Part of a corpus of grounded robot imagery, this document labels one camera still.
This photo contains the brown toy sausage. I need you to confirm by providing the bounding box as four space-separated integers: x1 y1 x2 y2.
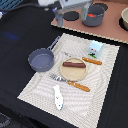
62 62 86 68

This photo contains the beige bowl on stove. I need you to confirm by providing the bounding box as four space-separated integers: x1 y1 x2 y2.
121 7 128 30

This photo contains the knife with wooden handle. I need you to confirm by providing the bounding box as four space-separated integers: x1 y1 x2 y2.
62 51 102 65

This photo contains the light blue cup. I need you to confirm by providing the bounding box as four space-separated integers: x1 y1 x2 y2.
88 40 103 58

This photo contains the beige round plate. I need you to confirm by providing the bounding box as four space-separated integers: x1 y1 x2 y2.
60 57 87 81

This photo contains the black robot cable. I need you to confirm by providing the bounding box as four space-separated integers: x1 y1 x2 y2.
0 2 43 14

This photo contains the fork with wooden handle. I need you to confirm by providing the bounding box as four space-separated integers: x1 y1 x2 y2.
49 73 90 92

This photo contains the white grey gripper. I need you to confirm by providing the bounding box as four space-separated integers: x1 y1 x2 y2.
38 0 94 27

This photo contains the beige woven placemat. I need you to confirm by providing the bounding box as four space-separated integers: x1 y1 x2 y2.
18 34 119 128

